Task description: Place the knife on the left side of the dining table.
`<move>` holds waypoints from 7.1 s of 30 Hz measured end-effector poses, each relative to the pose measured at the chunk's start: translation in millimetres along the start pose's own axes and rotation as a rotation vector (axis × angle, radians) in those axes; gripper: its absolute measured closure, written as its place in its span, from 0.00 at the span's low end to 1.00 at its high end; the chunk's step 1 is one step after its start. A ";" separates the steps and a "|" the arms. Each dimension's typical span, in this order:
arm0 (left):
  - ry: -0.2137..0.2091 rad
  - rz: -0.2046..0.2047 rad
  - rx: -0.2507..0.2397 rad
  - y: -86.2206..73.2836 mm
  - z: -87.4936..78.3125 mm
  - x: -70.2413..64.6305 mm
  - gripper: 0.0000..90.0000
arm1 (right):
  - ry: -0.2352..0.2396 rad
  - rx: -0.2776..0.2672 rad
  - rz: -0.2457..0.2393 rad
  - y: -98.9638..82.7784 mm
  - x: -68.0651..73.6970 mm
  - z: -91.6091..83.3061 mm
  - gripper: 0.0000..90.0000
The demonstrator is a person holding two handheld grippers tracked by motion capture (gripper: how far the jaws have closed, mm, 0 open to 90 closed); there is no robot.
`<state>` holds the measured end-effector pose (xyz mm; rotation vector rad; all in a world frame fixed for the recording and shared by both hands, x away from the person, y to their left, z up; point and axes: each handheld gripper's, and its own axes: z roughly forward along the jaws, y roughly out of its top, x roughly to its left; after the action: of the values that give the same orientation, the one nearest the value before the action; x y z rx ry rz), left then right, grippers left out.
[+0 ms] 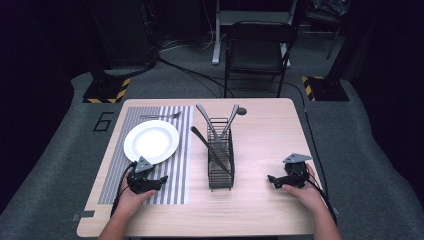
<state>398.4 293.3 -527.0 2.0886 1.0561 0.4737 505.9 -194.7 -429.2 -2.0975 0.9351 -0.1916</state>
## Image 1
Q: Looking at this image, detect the silver fork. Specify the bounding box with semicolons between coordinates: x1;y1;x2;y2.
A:
139;111;183;120

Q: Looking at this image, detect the dark side table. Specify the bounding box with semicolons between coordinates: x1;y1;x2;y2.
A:
304;0;353;61

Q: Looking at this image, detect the person's right hand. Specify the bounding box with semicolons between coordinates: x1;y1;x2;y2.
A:
281;162;327;215

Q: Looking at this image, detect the black wire cutlery basket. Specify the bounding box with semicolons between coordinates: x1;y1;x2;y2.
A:
206;117;236;192

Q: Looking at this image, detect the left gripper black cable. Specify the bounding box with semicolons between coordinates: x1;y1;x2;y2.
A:
109;161;138;218

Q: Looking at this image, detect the white plate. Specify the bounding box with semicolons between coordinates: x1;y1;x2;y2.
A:
123;119;180;166

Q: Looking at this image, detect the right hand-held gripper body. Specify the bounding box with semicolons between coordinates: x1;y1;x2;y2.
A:
281;152;314;190

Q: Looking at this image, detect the black floor cable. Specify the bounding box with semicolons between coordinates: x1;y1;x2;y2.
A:
157;56;235;99
281;80;330;201

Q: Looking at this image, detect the grey striped placemat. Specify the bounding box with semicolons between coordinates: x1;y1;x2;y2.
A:
97;105;195;206

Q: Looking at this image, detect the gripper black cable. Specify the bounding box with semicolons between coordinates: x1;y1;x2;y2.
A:
109;161;138;218
306;178;338;226

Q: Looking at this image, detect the black handled knife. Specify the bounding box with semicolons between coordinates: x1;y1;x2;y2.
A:
190;125;232;176

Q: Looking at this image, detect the black folding chair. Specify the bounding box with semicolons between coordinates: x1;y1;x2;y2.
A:
223;20;298;98

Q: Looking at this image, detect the grey metal utensil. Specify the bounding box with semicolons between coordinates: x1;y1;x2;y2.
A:
218;103;240;141
195;103;221;143

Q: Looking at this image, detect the grey tape strip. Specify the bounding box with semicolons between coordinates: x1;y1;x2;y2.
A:
71;210;96;222

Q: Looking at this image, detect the person's left hand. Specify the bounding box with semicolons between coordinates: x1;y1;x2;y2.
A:
115;173;158;218

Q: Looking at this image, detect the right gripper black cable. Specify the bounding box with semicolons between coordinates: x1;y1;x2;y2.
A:
306;178;338;226

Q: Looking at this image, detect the white desk frame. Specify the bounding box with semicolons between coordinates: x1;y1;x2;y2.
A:
211;0;301;69

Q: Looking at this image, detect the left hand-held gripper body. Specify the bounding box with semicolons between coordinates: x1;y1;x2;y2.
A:
126;155;160;195

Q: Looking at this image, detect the black yellow striped stand base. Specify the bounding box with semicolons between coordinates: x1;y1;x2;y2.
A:
82;77;132;105
301;75;351;102

